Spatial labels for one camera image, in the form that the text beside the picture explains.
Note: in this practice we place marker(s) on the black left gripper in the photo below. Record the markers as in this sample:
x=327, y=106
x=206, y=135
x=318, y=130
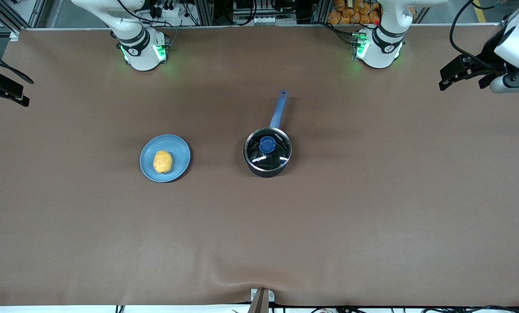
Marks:
x=490, y=57

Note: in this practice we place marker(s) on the yellow potato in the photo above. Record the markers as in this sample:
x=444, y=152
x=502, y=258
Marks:
x=162, y=161

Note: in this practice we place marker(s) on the glass lid with blue knob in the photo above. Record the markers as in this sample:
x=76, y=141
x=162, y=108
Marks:
x=266, y=144

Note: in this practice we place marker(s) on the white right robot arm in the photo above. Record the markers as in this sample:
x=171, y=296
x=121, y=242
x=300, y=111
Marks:
x=140, y=56

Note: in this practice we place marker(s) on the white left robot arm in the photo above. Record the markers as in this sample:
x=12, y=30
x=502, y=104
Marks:
x=383, y=48

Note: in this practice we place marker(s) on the bag of orange items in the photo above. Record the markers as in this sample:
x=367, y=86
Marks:
x=350, y=13

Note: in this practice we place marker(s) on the blue round plate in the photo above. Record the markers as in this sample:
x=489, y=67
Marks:
x=179, y=145

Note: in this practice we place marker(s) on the white power strip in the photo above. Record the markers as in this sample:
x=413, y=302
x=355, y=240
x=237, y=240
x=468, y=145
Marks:
x=172, y=11

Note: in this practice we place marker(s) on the brown table mat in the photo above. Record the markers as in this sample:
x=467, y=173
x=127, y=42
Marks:
x=328, y=239

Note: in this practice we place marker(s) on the white connector strip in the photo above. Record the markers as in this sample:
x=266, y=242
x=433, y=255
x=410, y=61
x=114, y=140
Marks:
x=259, y=20

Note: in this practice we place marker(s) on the grey metal mount bracket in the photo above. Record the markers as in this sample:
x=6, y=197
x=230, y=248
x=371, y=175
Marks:
x=261, y=300

